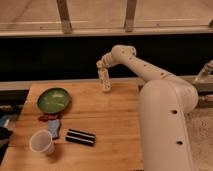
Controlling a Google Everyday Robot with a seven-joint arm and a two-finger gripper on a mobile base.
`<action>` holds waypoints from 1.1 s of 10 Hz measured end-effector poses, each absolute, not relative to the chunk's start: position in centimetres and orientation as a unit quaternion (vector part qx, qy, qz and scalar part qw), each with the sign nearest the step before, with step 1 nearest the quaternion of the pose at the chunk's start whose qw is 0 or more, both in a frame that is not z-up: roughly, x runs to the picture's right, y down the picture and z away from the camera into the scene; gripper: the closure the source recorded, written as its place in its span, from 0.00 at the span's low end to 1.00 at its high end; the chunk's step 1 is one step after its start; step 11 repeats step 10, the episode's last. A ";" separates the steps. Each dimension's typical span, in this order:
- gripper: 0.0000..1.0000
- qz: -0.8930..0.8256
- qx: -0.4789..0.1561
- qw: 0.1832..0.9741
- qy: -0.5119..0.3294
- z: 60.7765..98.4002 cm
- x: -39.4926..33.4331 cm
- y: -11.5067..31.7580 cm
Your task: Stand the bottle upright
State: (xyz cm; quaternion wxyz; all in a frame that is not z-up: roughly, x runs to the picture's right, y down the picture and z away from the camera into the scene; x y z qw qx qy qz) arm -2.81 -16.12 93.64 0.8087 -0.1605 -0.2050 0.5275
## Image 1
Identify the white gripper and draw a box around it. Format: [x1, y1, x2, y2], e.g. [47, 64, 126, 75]
[96, 59, 111, 93]

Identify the blue small bottle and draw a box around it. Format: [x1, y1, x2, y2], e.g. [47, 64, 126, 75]
[48, 119, 60, 139]

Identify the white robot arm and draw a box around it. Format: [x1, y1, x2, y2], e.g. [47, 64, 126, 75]
[96, 45, 198, 171]

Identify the green round plate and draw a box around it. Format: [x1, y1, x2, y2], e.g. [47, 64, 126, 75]
[37, 87, 71, 114]

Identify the brown red small object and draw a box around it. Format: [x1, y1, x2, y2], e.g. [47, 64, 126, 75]
[38, 115, 57, 122]

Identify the clear plastic cup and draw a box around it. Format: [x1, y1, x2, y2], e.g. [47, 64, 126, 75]
[29, 130, 55, 155]

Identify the right metal window post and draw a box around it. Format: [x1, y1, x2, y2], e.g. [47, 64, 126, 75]
[124, 0, 137, 32]

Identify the metal window post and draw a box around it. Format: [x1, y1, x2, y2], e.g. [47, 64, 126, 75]
[56, 0, 72, 34]
[124, 0, 137, 32]

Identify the left metal window post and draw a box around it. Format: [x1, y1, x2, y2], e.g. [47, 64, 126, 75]
[56, 0, 72, 34]

